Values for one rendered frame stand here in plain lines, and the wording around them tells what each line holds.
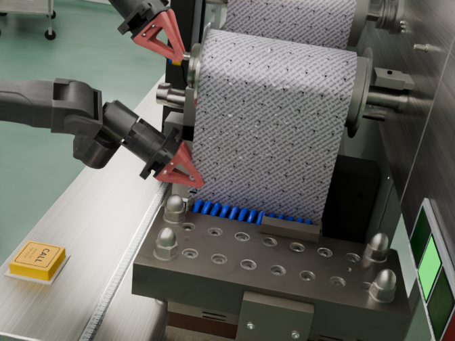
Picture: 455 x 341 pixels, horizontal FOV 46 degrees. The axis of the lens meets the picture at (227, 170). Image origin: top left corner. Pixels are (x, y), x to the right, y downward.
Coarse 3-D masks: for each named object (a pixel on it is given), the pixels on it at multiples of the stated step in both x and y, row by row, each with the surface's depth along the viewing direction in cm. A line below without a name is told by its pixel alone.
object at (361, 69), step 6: (360, 60) 84; (360, 66) 83; (360, 72) 82; (360, 78) 82; (354, 84) 82; (360, 84) 82; (354, 90) 82; (360, 90) 82; (354, 96) 82; (360, 96) 82; (354, 102) 82; (360, 102) 82; (354, 108) 83; (348, 114) 84; (354, 114) 84; (348, 120) 85; (354, 120) 85; (348, 126) 87
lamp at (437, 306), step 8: (440, 280) 54; (440, 288) 54; (448, 288) 52; (432, 296) 56; (440, 296) 53; (448, 296) 51; (432, 304) 55; (440, 304) 53; (448, 304) 51; (432, 312) 55; (440, 312) 53; (448, 312) 51; (432, 320) 54; (440, 320) 52; (440, 328) 52
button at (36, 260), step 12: (24, 252) 92; (36, 252) 93; (48, 252) 93; (60, 252) 94; (12, 264) 90; (24, 264) 90; (36, 264) 90; (48, 264) 91; (60, 264) 94; (36, 276) 90; (48, 276) 90
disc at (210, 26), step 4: (208, 24) 85; (212, 24) 87; (208, 28) 84; (212, 28) 88; (204, 32) 83; (208, 32) 84; (204, 36) 83; (204, 40) 83; (204, 44) 83; (200, 48) 82; (200, 52) 82; (200, 56) 82; (200, 60) 82; (200, 64) 83; (196, 68) 82; (200, 68) 83; (196, 72) 82; (196, 76) 83; (196, 80) 83; (196, 84) 83; (196, 88) 84; (196, 92) 84; (196, 96) 85; (196, 100) 85; (196, 104) 86
